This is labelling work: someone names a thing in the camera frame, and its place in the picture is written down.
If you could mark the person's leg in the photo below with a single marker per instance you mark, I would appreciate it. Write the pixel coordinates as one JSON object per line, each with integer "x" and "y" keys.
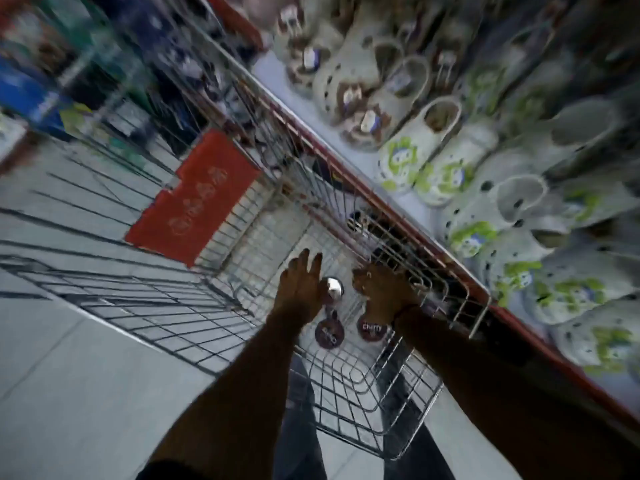
{"x": 300, "y": 434}
{"x": 417, "y": 449}

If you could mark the person's left forearm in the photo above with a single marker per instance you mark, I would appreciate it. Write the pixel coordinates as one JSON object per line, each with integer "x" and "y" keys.
{"x": 240, "y": 399}

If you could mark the shiny round steel item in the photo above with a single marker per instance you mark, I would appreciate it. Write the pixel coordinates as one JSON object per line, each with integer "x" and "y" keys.
{"x": 333, "y": 289}

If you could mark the row of white brown-print clogs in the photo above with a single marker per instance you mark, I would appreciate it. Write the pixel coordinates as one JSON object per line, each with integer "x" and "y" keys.
{"x": 360, "y": 79}

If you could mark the red cart placard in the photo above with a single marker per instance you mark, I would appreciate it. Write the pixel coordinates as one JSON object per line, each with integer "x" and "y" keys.
{"x": 192, "y": 199}

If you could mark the red-edged display shelf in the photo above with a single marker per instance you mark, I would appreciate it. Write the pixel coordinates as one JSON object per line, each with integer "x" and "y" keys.
{"x": 350, "y": 159}

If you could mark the person's left fingers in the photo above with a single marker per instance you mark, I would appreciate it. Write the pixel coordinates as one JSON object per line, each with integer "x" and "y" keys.
{"x": 303, "y": 262}

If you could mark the row of white green-print clogs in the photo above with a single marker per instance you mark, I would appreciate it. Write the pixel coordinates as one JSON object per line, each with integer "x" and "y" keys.
{"x": 525, "y": 204}

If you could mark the dark wristband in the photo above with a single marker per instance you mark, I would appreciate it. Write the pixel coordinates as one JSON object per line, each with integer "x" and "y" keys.
{"x": 406, "y": 313}

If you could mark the person's right fingers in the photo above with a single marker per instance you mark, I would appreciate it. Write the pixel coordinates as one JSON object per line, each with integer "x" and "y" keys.
{"x": 371, "y": 277}

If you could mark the person's right hand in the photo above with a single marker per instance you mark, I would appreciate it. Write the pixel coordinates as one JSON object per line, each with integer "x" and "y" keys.
{"x": 384, "y": 294}

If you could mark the person's right leg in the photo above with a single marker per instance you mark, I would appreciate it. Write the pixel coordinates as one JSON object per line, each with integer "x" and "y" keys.
{"x": 417, "y": 449}

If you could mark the person's right forearm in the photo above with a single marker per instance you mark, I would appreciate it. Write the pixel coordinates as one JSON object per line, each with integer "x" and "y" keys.
{"x": 500, "y": 399}

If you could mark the round dark red tag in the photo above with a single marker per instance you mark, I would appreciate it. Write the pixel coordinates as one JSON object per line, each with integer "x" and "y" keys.
{"x": 329, "y": 332}
{"x": 372, "y": 328}

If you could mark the person's left hand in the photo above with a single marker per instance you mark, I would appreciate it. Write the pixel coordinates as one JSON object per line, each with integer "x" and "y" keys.
{"x": 299, "y": 294}

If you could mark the shelves of assorted goods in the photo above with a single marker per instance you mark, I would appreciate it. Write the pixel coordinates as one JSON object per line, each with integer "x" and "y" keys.
{"x": 65, "y": 74}

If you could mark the person's left leg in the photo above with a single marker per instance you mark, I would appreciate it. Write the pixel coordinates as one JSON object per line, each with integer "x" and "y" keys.
{"x": 300, "y": 434}

